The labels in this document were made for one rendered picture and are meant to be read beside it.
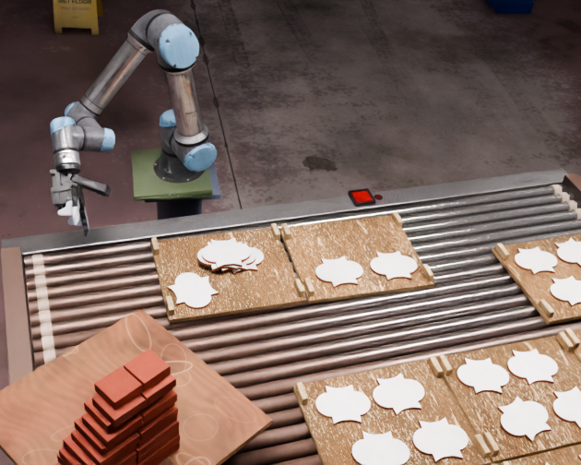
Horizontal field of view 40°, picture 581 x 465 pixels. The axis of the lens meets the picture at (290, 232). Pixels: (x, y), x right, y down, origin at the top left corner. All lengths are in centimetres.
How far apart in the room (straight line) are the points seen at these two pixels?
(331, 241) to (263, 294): 35
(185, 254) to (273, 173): 204
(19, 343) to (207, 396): 57
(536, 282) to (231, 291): 97
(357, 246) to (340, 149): 222
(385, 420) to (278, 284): 56
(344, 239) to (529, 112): 313
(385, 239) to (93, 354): 106
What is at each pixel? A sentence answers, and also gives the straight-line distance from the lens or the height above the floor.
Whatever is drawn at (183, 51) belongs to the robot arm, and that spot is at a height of 148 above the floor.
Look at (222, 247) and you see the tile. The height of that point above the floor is 98.
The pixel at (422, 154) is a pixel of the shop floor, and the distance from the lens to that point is 486.
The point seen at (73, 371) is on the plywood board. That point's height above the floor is 104.
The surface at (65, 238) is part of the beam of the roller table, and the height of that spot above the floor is 92.
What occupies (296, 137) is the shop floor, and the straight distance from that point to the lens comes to 483.
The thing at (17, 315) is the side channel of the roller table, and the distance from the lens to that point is 235.
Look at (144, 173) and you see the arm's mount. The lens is 292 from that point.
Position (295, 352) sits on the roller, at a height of 92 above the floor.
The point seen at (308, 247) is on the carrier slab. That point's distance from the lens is 257.
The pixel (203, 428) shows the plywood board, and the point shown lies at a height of 104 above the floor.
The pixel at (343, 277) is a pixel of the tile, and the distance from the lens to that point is 247.
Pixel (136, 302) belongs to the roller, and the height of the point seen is 92.
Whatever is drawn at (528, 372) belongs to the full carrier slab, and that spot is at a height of 95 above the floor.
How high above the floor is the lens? 259
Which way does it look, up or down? 39 degrees down
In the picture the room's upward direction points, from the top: 6 degrees clockwise
